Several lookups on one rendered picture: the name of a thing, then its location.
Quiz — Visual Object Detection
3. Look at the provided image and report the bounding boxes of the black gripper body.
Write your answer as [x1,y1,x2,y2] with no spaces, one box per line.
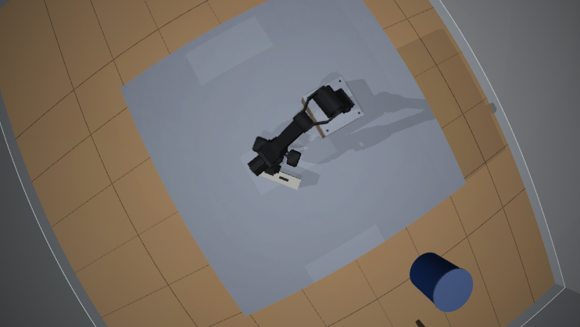
[252,136,301,167]

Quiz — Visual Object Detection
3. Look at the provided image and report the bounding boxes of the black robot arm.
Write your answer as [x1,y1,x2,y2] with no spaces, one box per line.
[248,85,355,176]

